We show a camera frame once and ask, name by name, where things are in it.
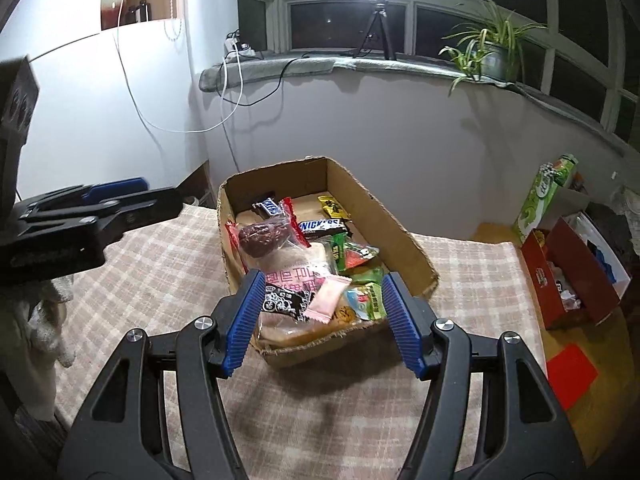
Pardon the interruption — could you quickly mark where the green snack packet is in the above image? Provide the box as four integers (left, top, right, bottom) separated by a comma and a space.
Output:
367, 282, 390, 321

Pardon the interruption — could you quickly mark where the white towel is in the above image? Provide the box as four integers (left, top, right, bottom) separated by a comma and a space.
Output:
10, 275, 76, 421

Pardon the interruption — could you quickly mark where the brown chocolate bar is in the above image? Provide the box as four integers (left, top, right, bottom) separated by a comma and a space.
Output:
297, 217, 351, 241
250, 195, 281, 218

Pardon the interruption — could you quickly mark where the red paper sheet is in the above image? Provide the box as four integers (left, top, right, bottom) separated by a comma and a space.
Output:
545, 344, 600, 410

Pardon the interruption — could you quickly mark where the black tripod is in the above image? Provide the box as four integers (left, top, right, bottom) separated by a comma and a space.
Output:
352, 0, 398, 61

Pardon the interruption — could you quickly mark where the black-white printed bread packet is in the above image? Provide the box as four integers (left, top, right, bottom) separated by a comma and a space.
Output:
255, 282, 321, 346

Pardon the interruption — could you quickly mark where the red cardboard box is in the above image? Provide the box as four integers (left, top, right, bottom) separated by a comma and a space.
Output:
521, 229, 588, 331
545, 217, 632, 326

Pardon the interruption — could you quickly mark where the black cable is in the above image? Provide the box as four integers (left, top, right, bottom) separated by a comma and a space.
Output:
220, 50, 361, 108

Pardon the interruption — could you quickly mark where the grey windowsill cloth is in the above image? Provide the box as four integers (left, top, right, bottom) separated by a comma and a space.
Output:
199, 55, 640, 153

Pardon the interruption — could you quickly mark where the small pink packet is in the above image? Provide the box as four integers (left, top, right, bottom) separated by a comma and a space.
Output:
305, 276, 353, 322

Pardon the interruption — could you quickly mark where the green-red striped packet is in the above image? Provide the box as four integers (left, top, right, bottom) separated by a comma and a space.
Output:
327, 235, 381, 275

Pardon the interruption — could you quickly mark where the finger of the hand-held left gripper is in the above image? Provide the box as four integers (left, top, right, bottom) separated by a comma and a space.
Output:
19, 187, 185, 247
12, 176, 148, 221

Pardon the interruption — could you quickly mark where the white power strip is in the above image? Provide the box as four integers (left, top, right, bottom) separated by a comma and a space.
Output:
225, 30, 258, 58

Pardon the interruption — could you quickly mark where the potted spider plant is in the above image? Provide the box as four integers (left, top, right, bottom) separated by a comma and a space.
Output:
439, 0, 548, 96

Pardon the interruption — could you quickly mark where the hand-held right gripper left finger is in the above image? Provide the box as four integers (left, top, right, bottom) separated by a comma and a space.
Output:
57, 269, 267, 480

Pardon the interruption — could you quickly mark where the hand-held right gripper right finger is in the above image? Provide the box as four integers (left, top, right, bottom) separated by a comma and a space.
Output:
381, 271, 586, 480

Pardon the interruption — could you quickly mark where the white window frame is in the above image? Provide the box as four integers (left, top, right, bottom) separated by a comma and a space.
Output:
237, 0, 640, 146

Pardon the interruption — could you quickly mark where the pink printed bread packet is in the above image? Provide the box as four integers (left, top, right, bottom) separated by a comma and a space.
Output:
245, 240, 333, 311

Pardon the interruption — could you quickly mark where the white cable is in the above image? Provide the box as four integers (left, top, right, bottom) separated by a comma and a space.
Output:
112, 0, 246, 133

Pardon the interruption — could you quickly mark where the clear red-edged candy packet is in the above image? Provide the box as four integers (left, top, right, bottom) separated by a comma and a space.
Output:
225, 199, 311, 273

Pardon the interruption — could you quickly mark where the green candy packet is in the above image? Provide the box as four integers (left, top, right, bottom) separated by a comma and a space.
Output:
350, 267, 388, 291

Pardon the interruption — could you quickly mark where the yellow candy packet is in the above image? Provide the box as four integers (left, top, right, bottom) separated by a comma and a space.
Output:
317, 195, 353, 221

